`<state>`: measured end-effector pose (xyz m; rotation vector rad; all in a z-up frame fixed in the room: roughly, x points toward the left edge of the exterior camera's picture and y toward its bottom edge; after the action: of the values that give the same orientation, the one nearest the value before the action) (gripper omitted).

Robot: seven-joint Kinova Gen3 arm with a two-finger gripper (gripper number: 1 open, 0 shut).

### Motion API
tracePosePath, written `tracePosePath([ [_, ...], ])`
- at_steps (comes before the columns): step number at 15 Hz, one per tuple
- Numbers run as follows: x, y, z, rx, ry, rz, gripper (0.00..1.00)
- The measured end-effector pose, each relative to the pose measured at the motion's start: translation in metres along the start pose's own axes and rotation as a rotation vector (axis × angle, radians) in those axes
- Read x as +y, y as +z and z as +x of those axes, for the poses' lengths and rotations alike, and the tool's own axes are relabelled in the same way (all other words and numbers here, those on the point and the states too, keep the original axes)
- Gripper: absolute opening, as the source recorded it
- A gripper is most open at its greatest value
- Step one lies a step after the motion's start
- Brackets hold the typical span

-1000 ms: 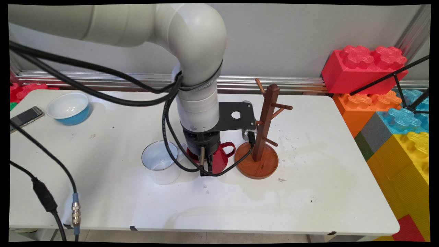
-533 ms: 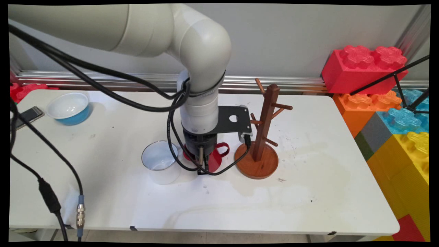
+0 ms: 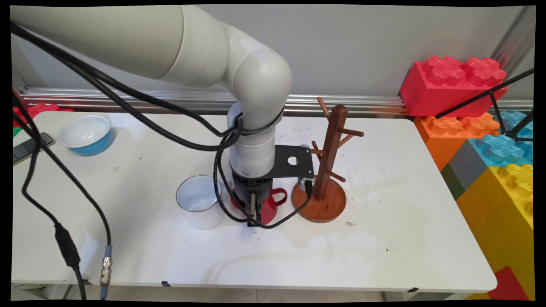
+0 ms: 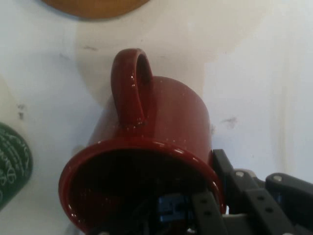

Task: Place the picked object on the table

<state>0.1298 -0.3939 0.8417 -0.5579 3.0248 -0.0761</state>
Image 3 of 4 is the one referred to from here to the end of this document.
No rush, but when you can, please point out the horizontal aluminium rail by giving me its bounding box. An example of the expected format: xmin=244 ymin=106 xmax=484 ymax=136
xmin=19 ymin=87 xmax=534 ymax=119

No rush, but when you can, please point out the black tripod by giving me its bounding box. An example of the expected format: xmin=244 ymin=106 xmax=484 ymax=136
xmin=435 ymin=70 xmax=534 ymax=143

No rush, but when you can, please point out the large red toy brick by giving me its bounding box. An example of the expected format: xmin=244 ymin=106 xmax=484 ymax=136
xmin=400 ymin=57 xmax=508 ymax=119

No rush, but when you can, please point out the small red toy brick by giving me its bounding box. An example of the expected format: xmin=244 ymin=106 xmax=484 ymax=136
xmin=12 ymin=104 xmax=74 ymax=128

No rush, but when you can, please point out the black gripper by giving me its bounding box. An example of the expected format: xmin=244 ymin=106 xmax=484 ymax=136
xmin=232 ymin=173 xmax=274 ymax=228

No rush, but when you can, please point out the red ceramic mug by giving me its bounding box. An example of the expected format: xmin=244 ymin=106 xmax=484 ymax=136
xmin=230 ymin=188 xmax=288 ymax=226

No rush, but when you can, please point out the brown wooden mug tree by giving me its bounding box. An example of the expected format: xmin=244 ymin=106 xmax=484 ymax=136
xmin=292 ymin=97 xmax=365 ymax=223

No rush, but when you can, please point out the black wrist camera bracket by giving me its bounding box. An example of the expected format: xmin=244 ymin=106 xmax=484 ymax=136
xmin=273 ymin=145 xmax=315 ymax=180

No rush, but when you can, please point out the orange toy brick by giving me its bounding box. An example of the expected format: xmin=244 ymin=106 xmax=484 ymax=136
xmin=413 ymin=113 xmax=500 ymax=172

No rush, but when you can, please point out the dark green toy brick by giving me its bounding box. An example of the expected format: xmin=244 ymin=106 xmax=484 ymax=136
xmin=440 ymin=164 xmax=464 ymax=201

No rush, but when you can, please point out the slanted aluminium post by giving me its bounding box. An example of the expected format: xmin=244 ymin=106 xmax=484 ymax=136
xmin=491 ymin=6 xmax=536 ymax=77

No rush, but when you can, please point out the grey velcro strap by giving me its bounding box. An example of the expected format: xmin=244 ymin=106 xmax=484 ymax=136
xmin=227 ymin=107 xmax=285 ymax=137

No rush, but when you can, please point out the white enamel mug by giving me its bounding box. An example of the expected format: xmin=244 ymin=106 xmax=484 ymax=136
xmin=176 ymin=174 xmax=227 ymax=230

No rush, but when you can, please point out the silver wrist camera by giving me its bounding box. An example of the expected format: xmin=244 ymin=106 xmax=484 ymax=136
xmin=298 ymin=144 xmax=315 ymax=193

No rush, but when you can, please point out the black camera cable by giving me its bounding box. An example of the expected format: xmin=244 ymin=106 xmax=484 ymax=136
xmin=11 ymin=21 xmax=315 ymax=301

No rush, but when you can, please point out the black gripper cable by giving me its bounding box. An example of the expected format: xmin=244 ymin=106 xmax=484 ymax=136
xmin=11 ymin=21 xmax=262 ymax=301

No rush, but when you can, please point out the blue bowl white inside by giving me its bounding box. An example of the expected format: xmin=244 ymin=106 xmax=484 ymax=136
xmin=57 ymin=114 xmax=115 ymax=156

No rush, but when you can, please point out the large yellow toy brick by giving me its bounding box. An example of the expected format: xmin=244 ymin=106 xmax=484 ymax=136
xmin=456 ymin=164 xmax=534 ymax=301

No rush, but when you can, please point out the grey smartphone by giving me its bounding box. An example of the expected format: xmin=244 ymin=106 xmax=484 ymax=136
xmin=12 ymin=132 xmax=56 ymax=166

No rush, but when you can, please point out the blue toy brick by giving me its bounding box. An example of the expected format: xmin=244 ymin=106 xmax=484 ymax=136
xmin=468 ymin=112 xmax=534 ymax=168

